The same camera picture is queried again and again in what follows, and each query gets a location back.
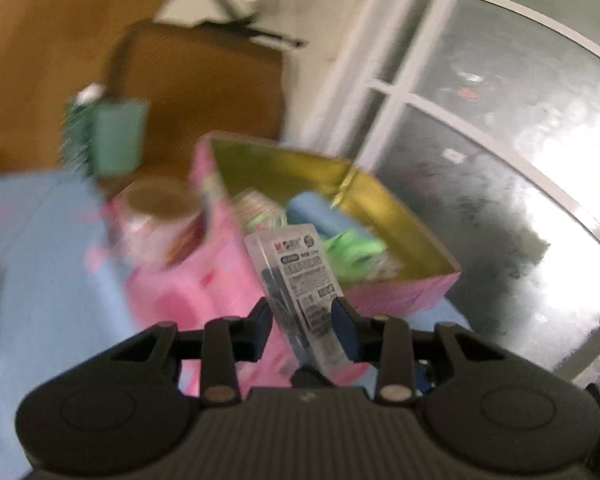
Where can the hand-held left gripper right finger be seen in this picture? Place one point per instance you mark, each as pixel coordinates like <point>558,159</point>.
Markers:
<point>345,330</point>

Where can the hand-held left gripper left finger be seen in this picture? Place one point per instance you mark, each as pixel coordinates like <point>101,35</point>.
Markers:
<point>260,332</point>

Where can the clear box of pen refills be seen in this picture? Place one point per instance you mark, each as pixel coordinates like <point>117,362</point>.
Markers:
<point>305,290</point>

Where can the green cloth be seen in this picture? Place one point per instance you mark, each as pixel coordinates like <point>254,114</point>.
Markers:
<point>355,252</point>

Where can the pink box with gold inside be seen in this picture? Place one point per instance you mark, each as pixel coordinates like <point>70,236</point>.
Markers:
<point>180,305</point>

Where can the bird cage printed tissue pack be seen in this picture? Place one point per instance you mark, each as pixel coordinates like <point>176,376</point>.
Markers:
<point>260,210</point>

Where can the blue plastic case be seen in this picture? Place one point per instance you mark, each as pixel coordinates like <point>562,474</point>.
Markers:
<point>315,210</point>

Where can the tin can with red label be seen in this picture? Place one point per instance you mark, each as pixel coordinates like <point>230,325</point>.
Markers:
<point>155,220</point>

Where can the white framed glass door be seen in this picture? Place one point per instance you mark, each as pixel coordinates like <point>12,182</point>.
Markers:
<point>480,160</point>

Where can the teal cup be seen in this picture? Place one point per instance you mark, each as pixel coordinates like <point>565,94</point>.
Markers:
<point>120,135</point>

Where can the brown chair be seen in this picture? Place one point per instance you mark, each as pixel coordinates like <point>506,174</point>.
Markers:
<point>200,90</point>

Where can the green drink carton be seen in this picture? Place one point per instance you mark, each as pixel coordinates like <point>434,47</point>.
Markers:
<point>77,130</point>

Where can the wooden headboard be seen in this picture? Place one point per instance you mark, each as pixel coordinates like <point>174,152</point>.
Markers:
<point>45,60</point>

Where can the black bracket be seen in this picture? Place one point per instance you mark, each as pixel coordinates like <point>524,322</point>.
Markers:
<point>260,30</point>

